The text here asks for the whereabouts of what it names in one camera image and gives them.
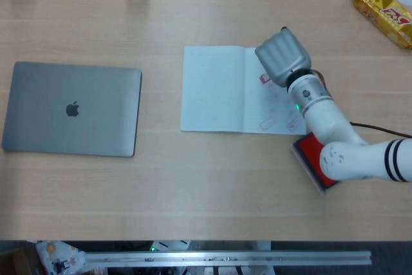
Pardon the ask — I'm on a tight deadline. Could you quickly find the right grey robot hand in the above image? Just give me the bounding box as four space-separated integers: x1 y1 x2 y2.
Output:
254 26 312 88

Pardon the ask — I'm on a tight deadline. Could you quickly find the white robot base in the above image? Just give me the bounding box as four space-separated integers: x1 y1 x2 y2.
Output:
150 240 191 252

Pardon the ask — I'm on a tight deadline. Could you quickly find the open white notebook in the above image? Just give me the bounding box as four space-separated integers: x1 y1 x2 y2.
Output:
180 45 307 136

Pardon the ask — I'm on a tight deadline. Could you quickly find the red ink pad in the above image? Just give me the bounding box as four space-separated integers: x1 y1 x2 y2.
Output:
290 133 339 196

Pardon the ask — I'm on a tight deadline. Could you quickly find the yellow snack packet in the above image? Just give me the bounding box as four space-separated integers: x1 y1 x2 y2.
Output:
350 0 412 51

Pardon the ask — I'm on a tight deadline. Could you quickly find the grey closed laptop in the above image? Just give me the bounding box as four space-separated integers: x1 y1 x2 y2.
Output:
1 61 143 158

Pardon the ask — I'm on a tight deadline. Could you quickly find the white printed bag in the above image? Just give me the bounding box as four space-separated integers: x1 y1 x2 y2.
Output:
35 240 87 275

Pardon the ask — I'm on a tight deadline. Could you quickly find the brown cardboard box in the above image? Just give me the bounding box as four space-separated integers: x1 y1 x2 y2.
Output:
0 246 39 275

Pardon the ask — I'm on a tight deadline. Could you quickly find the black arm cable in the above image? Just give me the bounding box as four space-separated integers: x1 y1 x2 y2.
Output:
350 122 412 139

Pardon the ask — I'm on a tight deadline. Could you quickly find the aluminium rail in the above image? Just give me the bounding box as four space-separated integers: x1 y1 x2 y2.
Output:
84 249 373 269

